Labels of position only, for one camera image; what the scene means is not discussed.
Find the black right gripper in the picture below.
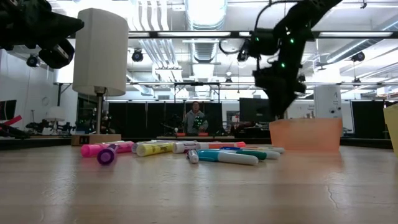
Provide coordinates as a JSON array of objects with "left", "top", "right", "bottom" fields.
[{"left": 252, "top": 67, "right": 308, "bottom": 121}]

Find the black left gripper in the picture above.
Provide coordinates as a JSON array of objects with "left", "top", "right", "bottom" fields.
[{"left": 0, "top": 0, "right": 85, "bottom": 50}]

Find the teal cap mini marker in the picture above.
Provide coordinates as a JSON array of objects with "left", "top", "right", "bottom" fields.
[{"left": 229, "top": 149, "right": 267, "bottom": 161}]

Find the orange dry-erase marker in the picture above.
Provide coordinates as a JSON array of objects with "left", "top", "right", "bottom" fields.
[{"left": 207, "top": 141, "right": 247, "bottom": 150}]

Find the green dry-erase marker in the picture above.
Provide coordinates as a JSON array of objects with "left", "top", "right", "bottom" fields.
[{"left": 172, "top": 141, "right": 213, "bottom": 154}]

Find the purple cap mini marker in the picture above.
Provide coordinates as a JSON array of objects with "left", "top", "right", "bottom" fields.
[{"left": 187, "top": 148, "right": 200, "bottom": 165}]

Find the pink highlighter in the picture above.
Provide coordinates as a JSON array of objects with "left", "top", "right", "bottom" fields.
[{"left": 80, "top": 141, "right": 135, "bottom": 158}]

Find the yellow highlighter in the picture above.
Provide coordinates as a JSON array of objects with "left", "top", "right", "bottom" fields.
[{"left": 136, "top": 142, "right": 175, "bottom": 157}]

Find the purple highlighter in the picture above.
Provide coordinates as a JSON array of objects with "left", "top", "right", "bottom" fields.
[{"left": 96, "top": 144, "right": 119, "bottom": 166}]

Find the black monitor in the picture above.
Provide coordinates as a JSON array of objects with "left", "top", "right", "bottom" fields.
[
  {"left": 0, "top": 99, "right": 17, "bottom": 121},
  {"left": 239, "top": 98, "right": 272, "bottom": 123}
]

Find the orange translucent plastic bin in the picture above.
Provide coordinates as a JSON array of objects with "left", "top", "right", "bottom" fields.
[{"left": 269, "top": 117, "right": 343, "bottom": 152}]

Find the white shade wooden base lamp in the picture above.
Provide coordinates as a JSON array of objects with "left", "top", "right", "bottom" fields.
[{"left": 72, "top": 8, "right": 129, "bottom": 147}]

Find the white cylindrical device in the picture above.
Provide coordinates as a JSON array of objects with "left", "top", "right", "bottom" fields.
[{"left": 313, "top": 85, "right": 343, "bottom": 119}]

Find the small white lamp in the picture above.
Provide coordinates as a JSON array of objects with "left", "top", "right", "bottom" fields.
[{"left": 45, "top": 106, "right": 66, "bottom": 131}]

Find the person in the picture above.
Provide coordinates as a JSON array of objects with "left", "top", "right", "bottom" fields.
[{"left": 182, "top": 101, "right": 209, "bottom": 135}]

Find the red bar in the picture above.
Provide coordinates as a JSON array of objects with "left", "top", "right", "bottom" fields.
[{"left": 2, "top": 114, "right": 24, "bottom": 127}]

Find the yellow translucent plastic bin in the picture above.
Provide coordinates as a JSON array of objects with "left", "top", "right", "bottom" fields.
[{"left": 382, "top": 104, "right": 398, "bottom": 156}]

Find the black partition curtain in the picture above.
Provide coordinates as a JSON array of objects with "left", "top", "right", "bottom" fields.
[{"left": 107, "top": 101, "right": 223, "bottom": 138}]

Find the silver ventilation duct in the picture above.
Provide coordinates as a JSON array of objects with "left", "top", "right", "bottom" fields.
[{"left": 185, "top": 0, "right": 228, "bottom": 32}]

